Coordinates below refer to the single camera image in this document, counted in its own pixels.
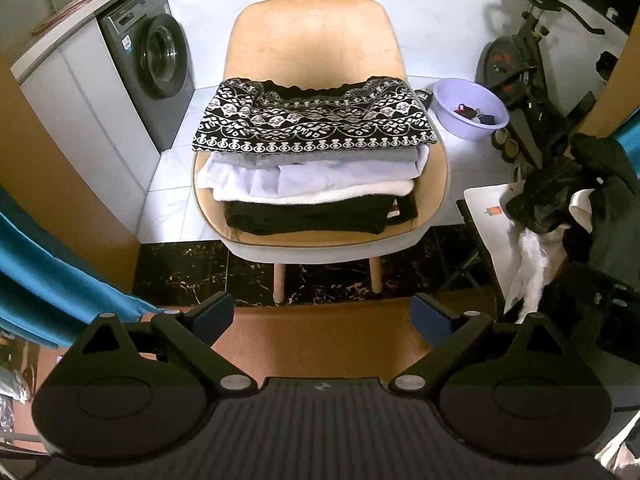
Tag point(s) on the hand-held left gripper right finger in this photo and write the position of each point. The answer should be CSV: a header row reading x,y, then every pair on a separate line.
x,y
431,316

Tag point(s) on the folded black garment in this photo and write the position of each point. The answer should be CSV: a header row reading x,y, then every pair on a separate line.
x,y
300,217

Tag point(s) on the folded grey garment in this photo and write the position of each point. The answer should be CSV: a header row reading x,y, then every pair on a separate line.
x,y
382,154

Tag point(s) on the white folding table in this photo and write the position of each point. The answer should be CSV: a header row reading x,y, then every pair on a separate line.
x,y
487,245

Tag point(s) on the folded white fluffy garment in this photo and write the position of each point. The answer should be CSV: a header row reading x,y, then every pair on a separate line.
x,y
350,192

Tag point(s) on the white cabinet with countertop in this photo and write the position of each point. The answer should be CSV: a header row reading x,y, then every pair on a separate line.
x,y
65,95

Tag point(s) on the unfolded white cloth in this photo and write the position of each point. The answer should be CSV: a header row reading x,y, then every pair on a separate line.
x,y
530,260

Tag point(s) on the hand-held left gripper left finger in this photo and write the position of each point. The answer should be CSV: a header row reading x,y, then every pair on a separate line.
x,y
212,316

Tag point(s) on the black white patterned sweater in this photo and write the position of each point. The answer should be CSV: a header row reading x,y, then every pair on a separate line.
x,y
300,127

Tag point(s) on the pile of black clothes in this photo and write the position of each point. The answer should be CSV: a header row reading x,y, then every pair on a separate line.
x,y
545,195

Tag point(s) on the teal curtain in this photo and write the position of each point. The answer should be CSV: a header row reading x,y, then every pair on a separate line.
x,y
45,270

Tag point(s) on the small coloured cloths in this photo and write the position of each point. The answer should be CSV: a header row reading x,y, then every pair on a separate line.
x,y
475,115

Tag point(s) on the pair of brown slippers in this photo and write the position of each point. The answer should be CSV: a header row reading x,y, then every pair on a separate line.
x,y
507,145

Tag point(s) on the purple plastic basin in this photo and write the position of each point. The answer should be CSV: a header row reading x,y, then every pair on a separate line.
x,y
452,120

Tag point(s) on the folded white shirt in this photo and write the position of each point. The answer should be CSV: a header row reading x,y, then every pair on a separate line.
x,y
300,177

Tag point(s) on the beige shell chair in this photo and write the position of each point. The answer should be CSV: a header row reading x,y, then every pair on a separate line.
x,y
310,40

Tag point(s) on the black exercise bike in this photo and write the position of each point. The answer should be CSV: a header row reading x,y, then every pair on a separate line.
x,y
530,50

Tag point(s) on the grey washing machine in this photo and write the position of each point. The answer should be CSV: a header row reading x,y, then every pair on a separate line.
x,y
130,60

